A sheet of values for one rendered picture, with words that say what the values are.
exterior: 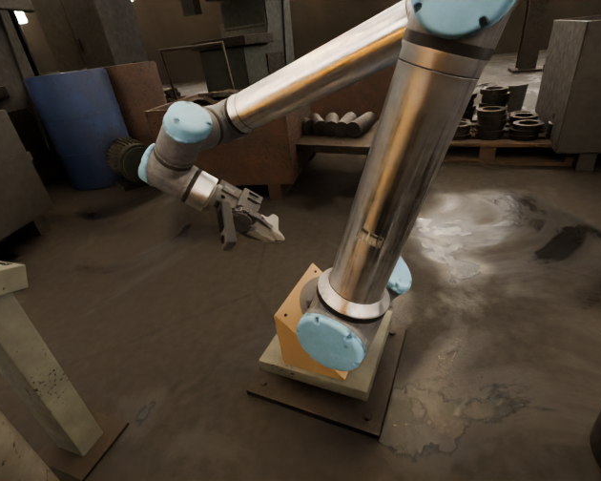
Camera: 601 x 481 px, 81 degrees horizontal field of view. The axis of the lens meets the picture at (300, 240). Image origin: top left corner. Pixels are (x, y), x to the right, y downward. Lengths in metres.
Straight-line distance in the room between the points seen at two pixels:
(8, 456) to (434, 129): 1.00
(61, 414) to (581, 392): 1.35
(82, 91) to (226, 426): 2.74
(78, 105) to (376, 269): 2.93
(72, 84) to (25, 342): 2.52
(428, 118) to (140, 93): 3.28
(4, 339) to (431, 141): 0.91
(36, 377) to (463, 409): 1.06
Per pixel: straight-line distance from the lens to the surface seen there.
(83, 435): 1.21
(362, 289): 0.66
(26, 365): 1.03
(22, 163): 2.76
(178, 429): 1.17
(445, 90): 0.52
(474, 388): 1.19
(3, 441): 1.01
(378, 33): 0.68
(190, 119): 0.79
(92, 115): 3.32
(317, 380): 1.02
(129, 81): 3.63
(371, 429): 1.04
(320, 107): 3.70
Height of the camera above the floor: 0.91
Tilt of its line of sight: 30 degrees down
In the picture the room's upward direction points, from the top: 7 degrees counter-clockwise
